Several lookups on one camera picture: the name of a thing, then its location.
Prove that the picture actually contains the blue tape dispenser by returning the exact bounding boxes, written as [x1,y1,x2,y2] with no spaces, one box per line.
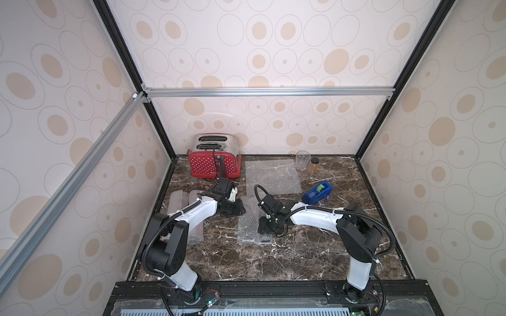
[302,180,333,205]

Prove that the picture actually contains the single bubble wrap sheet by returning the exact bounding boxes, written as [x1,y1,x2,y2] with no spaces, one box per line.
[167,190,189,215]

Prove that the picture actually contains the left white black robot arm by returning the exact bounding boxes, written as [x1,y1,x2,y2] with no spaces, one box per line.
[140,156,245,303]

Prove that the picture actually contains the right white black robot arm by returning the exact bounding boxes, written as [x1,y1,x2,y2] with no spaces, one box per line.
[254,184,396,304]

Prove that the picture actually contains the red drink bottle back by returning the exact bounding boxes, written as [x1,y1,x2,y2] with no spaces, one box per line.
[216,155,228,179]

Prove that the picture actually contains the red perforated plastic basket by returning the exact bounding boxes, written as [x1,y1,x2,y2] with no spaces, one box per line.
[188,151,242,179]

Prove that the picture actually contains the silver toaster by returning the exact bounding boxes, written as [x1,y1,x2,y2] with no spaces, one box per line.
[187,133,240,156]

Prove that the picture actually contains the brown spice jar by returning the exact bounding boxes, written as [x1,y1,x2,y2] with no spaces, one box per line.
[308,157,320,175]

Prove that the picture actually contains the clear drinking glass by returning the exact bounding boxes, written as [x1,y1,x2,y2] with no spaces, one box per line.
[295,151,311,171]

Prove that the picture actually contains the horizontal aluminium bar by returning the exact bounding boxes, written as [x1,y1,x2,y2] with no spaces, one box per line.
[134,86,395,100]

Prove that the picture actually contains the left diagonal aluminium bar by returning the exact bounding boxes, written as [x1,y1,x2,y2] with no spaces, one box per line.
[1,92,146,295]

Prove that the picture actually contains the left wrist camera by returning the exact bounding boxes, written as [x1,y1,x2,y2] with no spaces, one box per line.
[228,188,238,202]

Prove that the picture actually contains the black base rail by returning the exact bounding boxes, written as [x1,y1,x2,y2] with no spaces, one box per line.
[104,280,443,315]

